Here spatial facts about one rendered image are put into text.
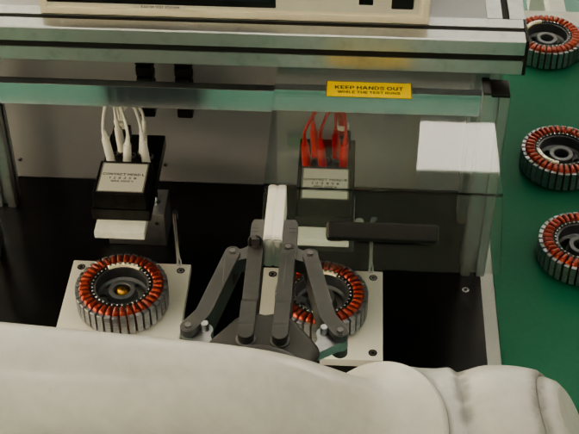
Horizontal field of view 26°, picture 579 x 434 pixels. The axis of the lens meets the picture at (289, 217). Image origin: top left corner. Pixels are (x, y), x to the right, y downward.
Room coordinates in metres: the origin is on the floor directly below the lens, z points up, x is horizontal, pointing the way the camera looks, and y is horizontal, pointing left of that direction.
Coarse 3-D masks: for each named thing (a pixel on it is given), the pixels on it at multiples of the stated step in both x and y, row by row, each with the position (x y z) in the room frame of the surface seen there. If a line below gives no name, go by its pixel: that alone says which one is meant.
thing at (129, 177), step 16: (112, 144) 1.24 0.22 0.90; (160, 144) 1.24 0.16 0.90; (160, 160) 1.21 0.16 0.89; (112, 176) 1.15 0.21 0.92; (128, 176) 1.15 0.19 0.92; (144, 176) 1.15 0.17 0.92; (96, 192) 1.12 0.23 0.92; (112, 192) 1.12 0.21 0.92; (128, 192) 1.12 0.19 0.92; (144, 192) 1.12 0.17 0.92; (96, 208) 1.12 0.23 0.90; (112, 208) 1.12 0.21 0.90; (128, 208) 1.12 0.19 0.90; (144, 208) 1.12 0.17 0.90; (96, 224) 1.11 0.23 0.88; (112, 224) 1.11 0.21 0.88; (128, 224) 1.11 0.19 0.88; (144, 224) 1.11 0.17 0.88
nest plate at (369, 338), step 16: (272, 272) 1.13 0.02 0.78; (368, 272) 1.13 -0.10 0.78; (272, 288) 1.10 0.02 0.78; (368, 288) 1.10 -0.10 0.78; (272, 304) 1.07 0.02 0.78; (368, 304) 1.07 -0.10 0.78; (368, 320) 1.05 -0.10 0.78; (352, 336) 1.02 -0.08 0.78; (368, 336) 1.02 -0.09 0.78; (352, 352) 1.00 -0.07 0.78; (368, 352) 1.00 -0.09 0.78
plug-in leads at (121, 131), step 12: (120, 108) 1.21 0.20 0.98; (120, 120) 1.25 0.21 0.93; (144, 120) 1.22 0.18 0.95; (120, 132) 1.22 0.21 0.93; (144, 132) 1.22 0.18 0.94; (108, 144) 1.20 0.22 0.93; (120, 144) 1.22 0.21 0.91; (144, 144) 1.20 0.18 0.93; (108, 156) 1.20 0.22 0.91; (144, 156) 1.20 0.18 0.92
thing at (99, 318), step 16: (112, 256) 1.12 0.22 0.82; (128, 256) 1.12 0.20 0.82; (96, 272) 1.10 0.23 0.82; (112, 272) 1.10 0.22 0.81; (128, 272) 1.10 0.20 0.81; (144, 272) 1.09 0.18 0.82; (160, 272) 1.09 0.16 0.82; (80, 288) 1.06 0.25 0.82; (96, 288) 1.08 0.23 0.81; (112, 288) 1.07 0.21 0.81; (128, 288) 1.08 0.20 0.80; (144, 288) 1.09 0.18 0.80; (160, 288) 1.06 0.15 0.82; (80, 304) 1.04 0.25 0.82; (96, 304) 1.04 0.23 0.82; (112, 304) 1.04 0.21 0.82; (128, 304) 1.04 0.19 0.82; (144, 304) 1.04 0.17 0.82; (160, 304) 1.05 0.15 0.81; (96, 320) 1.03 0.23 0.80; (112, 320) 1.02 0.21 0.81; (128, 320) 1.02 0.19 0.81; (144, 320) 1.03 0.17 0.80
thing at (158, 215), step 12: (168, 192) 1.24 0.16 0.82; (156, 204) 1.21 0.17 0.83; (168, 204) 1.23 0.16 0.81; (156, 216) 1.19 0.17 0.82; (168, 216) 1.22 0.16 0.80; (156, 228) 1.19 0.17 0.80; (168, 228) 1.21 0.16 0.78; (120, 240) 1.20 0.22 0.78; (132, 240) 1.19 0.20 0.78; (144, 240) 1.19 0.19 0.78; (156, 240) 1.19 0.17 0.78
